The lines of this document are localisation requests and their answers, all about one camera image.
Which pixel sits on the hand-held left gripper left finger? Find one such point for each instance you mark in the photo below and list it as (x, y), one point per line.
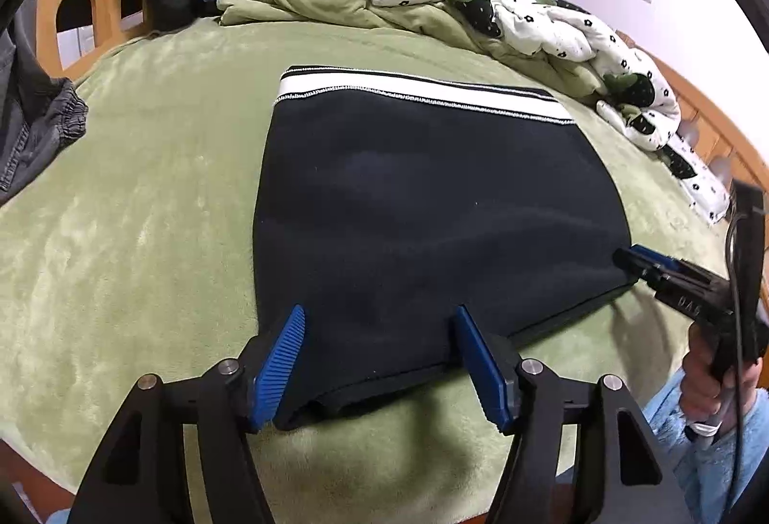
(279, 368)

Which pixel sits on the green fleece blanket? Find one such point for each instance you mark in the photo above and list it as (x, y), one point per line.
(150, 229)

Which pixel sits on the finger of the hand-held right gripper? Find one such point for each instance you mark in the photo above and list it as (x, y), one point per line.
(655, 261)
(637, 267)

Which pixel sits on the person's right forearm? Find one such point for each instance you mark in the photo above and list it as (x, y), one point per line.
(697, 476)

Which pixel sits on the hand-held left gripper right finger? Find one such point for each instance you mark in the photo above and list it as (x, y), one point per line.
(480, 368)

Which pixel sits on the grey jeans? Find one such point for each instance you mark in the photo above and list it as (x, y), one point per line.
(42, 121)

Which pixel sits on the person's right hand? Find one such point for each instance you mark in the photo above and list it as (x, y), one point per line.
(700, 386)

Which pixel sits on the black pants with white stripe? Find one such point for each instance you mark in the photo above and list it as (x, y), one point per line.
(420, 199)

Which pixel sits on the white green flower-print quilt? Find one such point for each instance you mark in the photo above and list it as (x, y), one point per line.
(540, 25)

